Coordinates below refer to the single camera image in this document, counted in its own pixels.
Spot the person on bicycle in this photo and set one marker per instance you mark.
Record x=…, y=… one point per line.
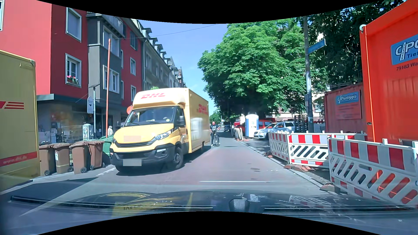
x=214, y=133

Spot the red and white barrier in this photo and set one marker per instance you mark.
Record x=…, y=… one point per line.
x=307, y=148
x=239, y=133
x=372, y=169

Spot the blue and white portable toilet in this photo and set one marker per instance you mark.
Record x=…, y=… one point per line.
x=251, y=125

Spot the yellow delivery van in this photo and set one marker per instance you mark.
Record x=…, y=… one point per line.
x=163, y=130

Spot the grey asphalt road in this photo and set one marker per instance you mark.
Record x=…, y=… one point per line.
x=225, y=163

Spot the red vehicle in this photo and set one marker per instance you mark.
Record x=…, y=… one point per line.
x=263, y=123

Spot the grey pavement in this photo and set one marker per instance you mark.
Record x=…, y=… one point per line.
x=52, y=176
x=264, y=148

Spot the silver car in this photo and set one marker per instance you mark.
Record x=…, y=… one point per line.
x=274, y=129

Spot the row of terraced buildings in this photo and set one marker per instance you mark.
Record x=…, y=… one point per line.
x=160, y=71

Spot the large green tree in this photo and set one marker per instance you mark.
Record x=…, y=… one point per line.
x=258, y=68

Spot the car's own bonnet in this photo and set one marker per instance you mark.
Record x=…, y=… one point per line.
x=209, y=202

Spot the green wheelie bin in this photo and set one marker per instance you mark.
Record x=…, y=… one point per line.
x=107, y=145

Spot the pole with blue street sign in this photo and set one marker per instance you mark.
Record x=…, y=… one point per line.
x=308, y=81

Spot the red and white pole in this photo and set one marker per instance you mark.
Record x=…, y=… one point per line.
x=107, y=88

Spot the brown wheelie bin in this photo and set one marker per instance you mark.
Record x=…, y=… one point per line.
x=46, y=160
x=79, y=158
x=62, y=158
x=96, y=153

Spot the small orange container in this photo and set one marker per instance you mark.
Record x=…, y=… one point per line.
x=344, y=109

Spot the dark green tree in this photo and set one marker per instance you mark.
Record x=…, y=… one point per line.
x=343, y=42

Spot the red apartment building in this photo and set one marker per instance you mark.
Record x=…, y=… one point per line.
x=55, y=65

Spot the large orange container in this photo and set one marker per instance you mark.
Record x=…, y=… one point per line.
x=392, y=81

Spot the yellow delivery lorry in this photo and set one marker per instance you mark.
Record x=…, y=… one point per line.
x=16, y=130

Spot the road sign on post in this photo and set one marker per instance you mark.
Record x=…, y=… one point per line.
x=93, y=107

